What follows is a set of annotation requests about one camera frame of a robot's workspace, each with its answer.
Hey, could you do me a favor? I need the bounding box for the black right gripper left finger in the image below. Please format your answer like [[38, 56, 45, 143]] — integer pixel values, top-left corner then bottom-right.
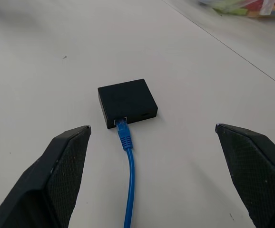
[[0, 125, 92, 228]]

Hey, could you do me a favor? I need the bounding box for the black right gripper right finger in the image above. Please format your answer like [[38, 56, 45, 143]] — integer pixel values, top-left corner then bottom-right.
[[215, 123, 275, 228]]

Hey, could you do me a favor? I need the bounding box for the black network box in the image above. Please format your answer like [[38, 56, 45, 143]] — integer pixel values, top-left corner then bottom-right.
[[98, 78, 159, 130]]

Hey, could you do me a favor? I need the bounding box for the blue Ethernet cable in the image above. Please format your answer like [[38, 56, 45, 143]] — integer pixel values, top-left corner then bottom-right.
[[115, 117, 136, 228]]

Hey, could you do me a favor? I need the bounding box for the clear bag of colourful blocks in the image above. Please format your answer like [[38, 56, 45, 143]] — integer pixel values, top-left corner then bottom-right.
[[196, 0, 275, 19]]

